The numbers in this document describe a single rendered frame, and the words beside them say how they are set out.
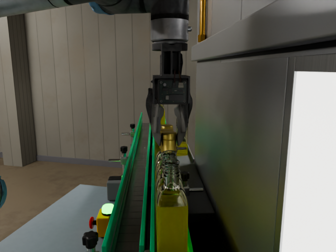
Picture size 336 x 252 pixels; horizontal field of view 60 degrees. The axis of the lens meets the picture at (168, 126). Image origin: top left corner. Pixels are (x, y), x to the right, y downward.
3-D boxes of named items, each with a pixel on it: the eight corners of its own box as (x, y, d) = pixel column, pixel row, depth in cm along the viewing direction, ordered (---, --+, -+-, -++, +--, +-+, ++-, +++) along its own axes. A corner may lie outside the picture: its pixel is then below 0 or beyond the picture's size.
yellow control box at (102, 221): (118, 238, 97) (117, 217, 95) (95, 238, 97) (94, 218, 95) (120, 227, 104) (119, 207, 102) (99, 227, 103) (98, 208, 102)
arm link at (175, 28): (150, 23, 61) (189, 24, 61) (150, 46, 62) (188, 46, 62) (150, 17, 53) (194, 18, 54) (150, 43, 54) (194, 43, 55)
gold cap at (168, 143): (177, 153, 63) (177, 133, 62) (161, 153, 63) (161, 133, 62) (176, 149, 66) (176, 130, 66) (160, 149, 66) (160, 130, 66)
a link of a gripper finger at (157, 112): (145, 149, 59) (152, 104, 57) (146, 142, 64) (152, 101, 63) (161, 151, 59) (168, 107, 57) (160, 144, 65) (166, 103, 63)
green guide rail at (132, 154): (108, 281, 59) (106, 246, 57) (103, 282, 59) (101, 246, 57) (142, 122, 230) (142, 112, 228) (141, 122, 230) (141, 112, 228)
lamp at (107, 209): (114, 216, 97) (113, 207, 96) (100, 216, 96) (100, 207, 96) (116, 209, 101) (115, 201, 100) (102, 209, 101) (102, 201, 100)
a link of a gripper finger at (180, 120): (179, 151, 59) (173, 106, 57) (177, 144, 65) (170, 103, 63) (194, 148, 59) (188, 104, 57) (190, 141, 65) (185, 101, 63)
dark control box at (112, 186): (126, 201, 124) (125, 182, 122) (107, 201, 123) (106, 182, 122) (127, 193, 132) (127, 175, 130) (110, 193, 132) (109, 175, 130)
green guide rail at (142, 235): (144, 280, 59) (144, 245, 57) (140, 280, 59) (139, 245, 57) (151, 122, 230) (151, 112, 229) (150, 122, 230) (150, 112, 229)
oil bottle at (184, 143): (187, 155, 144) (188, 103, 139) (176, 155, 145) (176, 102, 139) (187, 152, 150) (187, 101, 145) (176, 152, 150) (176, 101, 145)
